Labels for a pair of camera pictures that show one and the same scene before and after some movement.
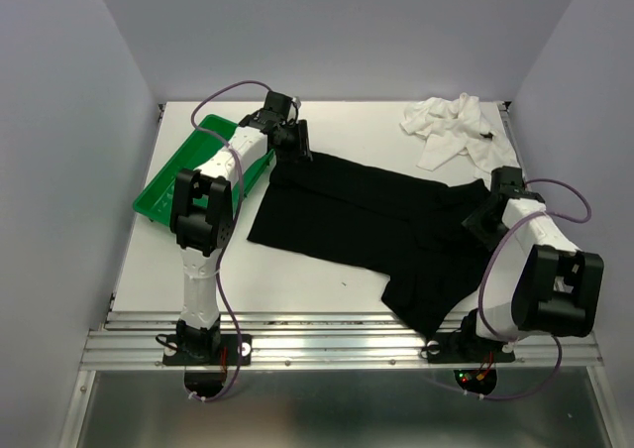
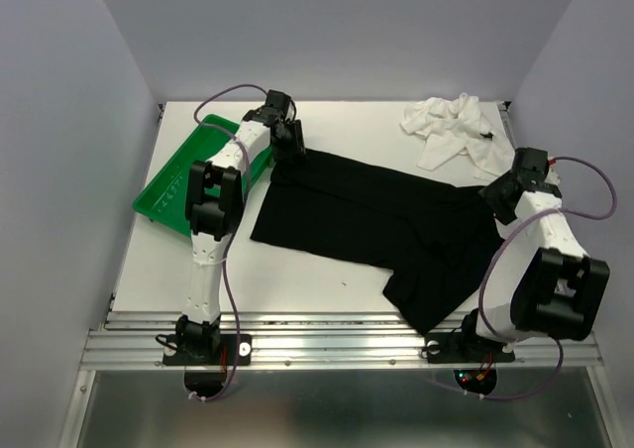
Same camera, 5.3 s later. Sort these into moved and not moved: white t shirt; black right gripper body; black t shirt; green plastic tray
Moved: black right gripper body
Not moved: green plastic tray; black t shirt; white t shirt
